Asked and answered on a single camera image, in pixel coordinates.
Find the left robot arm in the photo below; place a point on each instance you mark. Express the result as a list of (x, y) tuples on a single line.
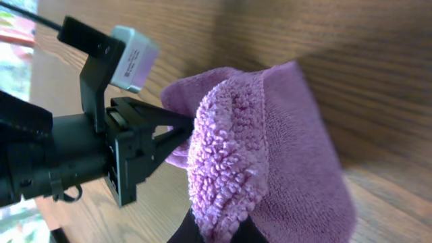
[(130, 139)]

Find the pink microfiber cloth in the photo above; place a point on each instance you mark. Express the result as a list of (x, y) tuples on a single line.
[(259, 148)]

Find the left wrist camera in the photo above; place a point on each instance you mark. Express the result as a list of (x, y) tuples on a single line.
[(122, 59)]

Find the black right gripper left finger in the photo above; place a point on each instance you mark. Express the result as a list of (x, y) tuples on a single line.
[(188, 231)]

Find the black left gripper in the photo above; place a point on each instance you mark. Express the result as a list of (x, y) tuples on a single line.
[(46, 155)]

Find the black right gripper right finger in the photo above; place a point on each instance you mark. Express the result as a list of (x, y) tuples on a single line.
[(248, 233)]

